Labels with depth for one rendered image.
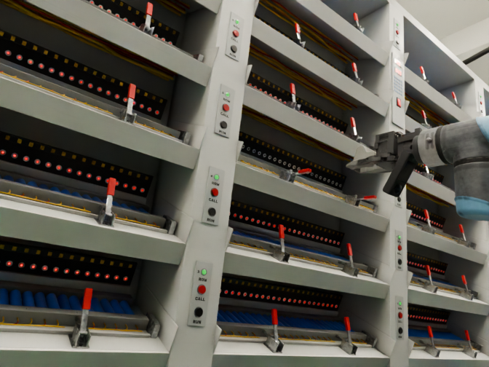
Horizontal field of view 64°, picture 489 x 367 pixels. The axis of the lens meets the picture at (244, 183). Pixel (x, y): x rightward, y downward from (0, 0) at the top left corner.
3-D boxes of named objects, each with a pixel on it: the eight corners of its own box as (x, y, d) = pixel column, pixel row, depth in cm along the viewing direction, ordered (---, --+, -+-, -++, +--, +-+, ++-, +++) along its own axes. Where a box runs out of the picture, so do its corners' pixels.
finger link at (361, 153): (348, 150, 112) (379, 145, 105) (346, 170, 110) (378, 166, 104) (342, 146, 110) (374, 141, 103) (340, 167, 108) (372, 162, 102)
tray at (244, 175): (385, 232, 124) (395, 203, 123) (229, 181, 89) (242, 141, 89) (338, 215, 140) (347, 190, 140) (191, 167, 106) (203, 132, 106)
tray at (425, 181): (480, 217, 169) (491, 186, 169) (401, 179, 135) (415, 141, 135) (436, 205, 186) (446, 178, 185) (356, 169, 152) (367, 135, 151)
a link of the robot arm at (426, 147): (452, 169, 93) (433, 156, 88) (432, 172, 97) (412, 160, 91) (452, 133, 96) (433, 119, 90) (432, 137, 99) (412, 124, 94)
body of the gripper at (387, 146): (388, 144, 108) (432, 135, 99) (387, 174, 106) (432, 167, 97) (372, 135, 104) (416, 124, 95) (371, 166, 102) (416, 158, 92)
